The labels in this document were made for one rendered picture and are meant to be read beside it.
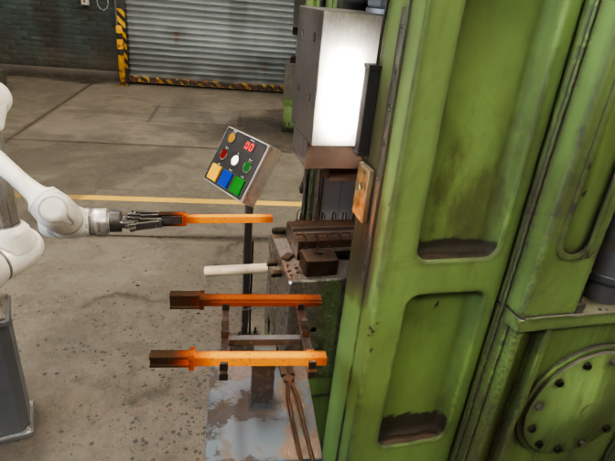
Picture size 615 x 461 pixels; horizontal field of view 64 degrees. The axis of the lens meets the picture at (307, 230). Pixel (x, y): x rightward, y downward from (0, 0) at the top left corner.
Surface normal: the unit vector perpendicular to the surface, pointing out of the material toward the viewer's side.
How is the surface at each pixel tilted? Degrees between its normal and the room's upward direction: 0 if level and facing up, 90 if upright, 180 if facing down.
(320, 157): 90
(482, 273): 90
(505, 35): 89
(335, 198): 90
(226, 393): 0
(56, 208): 61
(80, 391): 0
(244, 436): 0
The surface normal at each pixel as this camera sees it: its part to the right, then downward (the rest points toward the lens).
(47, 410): 0.08, -0.90
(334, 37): 0.25, 0.44
